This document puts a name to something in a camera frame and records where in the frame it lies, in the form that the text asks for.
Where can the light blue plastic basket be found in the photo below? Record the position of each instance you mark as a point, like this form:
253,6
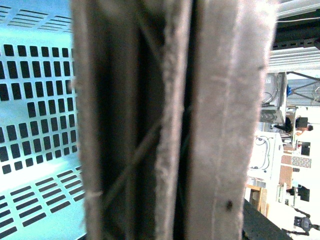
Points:
41,189

